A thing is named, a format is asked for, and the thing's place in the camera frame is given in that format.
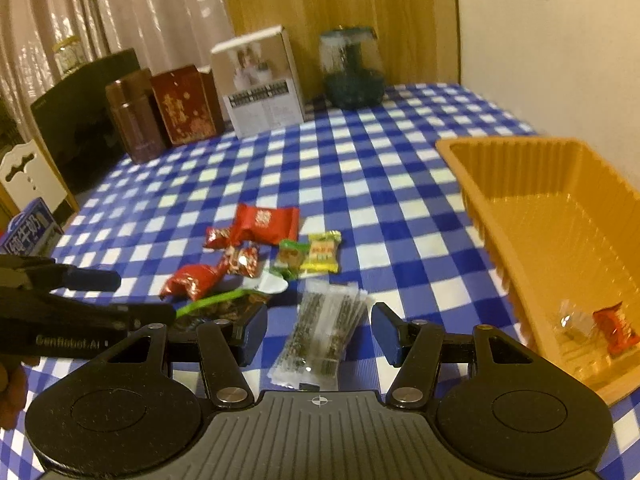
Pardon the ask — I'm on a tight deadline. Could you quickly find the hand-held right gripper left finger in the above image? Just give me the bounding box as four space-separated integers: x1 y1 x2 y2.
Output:
107 302 270 409

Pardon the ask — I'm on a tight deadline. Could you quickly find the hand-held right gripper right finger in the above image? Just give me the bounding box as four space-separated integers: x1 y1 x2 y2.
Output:
371 302 541 409

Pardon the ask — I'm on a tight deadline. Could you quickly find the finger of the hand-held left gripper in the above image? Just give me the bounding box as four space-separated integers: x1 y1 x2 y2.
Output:
97 301 177 332
0 255 122 295

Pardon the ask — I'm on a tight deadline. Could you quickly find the green-edged dark snack packet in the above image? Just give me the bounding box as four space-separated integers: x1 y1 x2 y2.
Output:
175 287 271 332

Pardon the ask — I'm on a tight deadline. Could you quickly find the white snack wrapper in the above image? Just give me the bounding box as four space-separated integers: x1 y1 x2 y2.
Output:
245 270 290 296

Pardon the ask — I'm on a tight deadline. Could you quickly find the red printed snack packet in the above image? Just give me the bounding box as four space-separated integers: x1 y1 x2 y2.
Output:
159 262 227 302

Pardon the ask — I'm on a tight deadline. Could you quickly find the clear packet of dark sticks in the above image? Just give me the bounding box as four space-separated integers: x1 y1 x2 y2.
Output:
268 280 373 392

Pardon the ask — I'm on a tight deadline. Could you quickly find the green snack packet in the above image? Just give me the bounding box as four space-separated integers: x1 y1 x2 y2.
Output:
272 240 311 281

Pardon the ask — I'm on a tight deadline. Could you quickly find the yellow snack packet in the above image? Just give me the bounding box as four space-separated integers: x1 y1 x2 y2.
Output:
299 231 343 277

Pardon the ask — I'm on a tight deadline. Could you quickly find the orange plastic tray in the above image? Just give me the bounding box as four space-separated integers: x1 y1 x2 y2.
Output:
435 136 640 407

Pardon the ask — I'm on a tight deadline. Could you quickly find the person's left hand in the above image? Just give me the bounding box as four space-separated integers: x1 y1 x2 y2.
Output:
0 357 32 431

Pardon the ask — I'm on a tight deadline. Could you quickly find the red gold foil candy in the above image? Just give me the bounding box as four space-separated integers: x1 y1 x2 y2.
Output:
220 242 261 279

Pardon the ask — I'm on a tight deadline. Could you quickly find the blue milk carton box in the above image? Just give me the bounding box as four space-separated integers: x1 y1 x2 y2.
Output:
0 197 65 259

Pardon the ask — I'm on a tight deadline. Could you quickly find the small red foil candy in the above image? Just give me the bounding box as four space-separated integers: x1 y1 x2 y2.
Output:
202 226 234 250

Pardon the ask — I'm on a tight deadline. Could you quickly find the red square candy packet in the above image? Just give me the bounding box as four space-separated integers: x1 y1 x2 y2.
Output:
231 203 301 246

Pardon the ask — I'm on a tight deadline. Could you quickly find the white carved chair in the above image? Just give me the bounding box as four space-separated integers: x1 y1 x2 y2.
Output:
0 137 81 217

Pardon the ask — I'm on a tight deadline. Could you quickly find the black box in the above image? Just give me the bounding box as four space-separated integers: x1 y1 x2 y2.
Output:
30 49 142 196

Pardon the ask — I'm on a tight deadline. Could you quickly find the brown cylindrical canister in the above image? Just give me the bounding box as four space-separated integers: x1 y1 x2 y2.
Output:
105 69 168 165

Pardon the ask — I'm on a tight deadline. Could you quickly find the blue white checkered tablecloth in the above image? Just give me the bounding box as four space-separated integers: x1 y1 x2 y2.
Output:
0 82 640 480

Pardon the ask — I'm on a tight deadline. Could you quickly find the clear crumpled wrapper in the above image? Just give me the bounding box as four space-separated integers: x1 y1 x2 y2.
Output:
552 300 596 346

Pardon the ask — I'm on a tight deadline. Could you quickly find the red-brown gift box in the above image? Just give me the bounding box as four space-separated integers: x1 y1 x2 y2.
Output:
150 64 226 148

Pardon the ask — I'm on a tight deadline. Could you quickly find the small clear glass jar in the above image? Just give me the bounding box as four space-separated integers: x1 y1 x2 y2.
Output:
52 36 86 78

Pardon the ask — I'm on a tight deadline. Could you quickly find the orange-red snack packet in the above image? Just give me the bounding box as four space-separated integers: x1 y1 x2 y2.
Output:
592 301 640 357

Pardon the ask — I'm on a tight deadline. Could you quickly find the white printed cardboard box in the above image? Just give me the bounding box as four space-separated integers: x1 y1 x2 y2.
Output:
210 26 306 140

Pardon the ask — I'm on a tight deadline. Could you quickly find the dark green glass jar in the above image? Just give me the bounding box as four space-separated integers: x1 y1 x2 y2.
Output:
319 26 386 110

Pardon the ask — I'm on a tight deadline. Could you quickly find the pale sheer curtain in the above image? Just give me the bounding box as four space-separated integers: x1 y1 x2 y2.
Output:
0 0 236 151

